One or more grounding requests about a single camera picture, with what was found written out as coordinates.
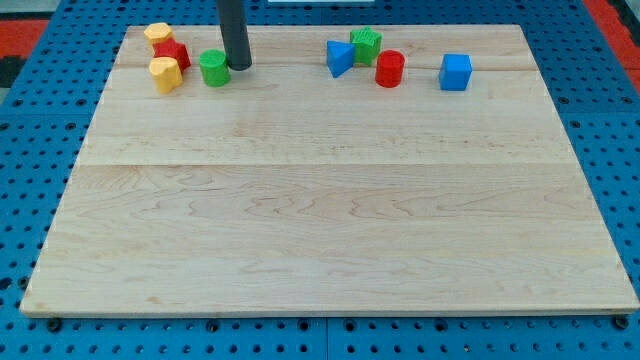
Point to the yellow heart block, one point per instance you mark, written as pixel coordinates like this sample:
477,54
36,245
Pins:
166,74

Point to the yellow hexagon block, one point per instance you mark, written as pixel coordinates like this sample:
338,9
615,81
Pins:
158,33

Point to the light wooden board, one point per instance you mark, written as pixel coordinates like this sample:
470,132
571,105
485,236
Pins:
290,193

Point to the blue triangle block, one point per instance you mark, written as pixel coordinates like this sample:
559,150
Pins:
339,57

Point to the red cylinder block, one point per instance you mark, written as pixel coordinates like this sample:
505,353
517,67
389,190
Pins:
389,68

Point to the green star block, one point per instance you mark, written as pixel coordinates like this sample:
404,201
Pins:
367,45

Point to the green cylinder block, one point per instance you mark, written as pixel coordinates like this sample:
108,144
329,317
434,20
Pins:
214,68

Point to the blue cube block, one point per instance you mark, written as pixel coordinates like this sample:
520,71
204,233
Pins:
455,72

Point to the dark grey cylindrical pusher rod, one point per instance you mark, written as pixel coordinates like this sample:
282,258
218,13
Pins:
233,27

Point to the red star block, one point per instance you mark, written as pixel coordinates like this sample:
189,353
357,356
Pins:
173,49

